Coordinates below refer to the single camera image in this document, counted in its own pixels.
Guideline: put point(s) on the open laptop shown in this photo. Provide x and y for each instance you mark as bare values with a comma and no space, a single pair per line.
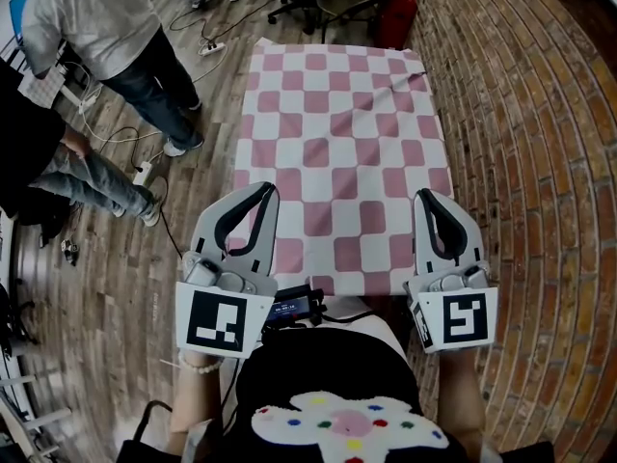
21,3

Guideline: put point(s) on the black top with flower patch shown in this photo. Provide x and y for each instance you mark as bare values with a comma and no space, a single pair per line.
328,369

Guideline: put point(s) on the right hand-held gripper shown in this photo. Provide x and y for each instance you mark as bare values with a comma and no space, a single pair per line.
463,316

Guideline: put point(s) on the olive mesh chair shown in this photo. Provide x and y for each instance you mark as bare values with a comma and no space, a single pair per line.
347,3

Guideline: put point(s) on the person's left forearm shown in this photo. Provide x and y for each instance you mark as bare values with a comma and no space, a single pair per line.
193,398

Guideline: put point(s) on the white power strip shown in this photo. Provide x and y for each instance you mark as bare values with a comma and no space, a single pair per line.
142,174
213,49

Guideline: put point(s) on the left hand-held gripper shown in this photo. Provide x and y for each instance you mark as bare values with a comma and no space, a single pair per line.
217,316

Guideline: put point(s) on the red case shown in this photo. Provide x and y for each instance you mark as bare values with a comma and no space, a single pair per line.
397,17

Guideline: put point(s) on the small black screen device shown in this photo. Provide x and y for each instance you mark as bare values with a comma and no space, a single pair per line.
294,307

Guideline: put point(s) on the person's white trousers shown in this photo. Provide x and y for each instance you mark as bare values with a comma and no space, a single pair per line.
376,328

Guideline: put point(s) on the white metal rack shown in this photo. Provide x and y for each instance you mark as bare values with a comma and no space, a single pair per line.
19,413

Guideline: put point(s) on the pink checkered tablecloth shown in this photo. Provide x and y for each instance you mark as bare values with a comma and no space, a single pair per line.
342,138

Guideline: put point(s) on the small side desk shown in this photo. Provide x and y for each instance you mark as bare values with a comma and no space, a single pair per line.
48,85

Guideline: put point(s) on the person's right forearm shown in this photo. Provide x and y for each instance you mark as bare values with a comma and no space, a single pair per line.
460,393

